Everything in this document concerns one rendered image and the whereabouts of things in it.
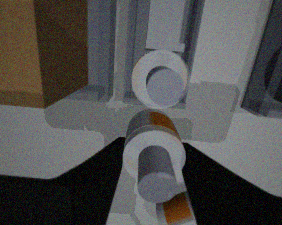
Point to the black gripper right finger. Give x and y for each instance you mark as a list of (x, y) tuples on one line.
[(219, 196)]

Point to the brown jar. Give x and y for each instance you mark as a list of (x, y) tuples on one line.
[(176, 211)]

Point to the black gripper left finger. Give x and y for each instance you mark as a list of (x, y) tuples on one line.
[(81, 196)]

